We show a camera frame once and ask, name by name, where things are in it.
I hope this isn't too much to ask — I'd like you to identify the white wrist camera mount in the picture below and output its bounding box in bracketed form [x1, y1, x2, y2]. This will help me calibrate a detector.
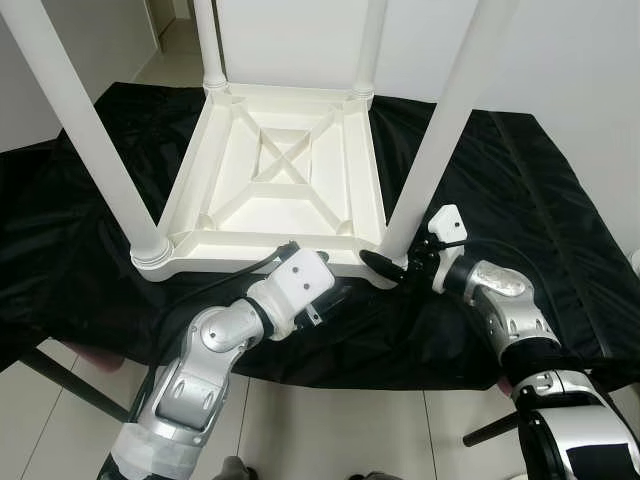
[245, 250, 334, 339]
[425, 204, 469, 293]

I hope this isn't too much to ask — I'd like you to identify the black cloth table cover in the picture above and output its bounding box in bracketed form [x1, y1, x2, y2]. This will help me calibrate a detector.
[0, 82, 640, 391]

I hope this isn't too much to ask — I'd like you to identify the grey left robot foot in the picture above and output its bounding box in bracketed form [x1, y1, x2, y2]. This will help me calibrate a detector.
[215, 455, 256, 480]

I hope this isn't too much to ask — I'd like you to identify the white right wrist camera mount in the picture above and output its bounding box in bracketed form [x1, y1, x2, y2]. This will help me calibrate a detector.
[425, 204, 469, 293]

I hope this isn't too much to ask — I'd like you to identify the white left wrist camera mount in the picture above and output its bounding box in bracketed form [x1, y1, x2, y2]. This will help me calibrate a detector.
[245, 250, 334, 339]

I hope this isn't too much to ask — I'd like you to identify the black metal table leg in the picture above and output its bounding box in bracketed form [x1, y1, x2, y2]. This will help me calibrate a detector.
[20, 345, 131, 421]
[463, 415, 521, 448]

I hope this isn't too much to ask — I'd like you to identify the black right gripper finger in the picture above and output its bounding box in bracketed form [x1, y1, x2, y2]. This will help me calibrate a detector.
[360, 250, 410, 285]

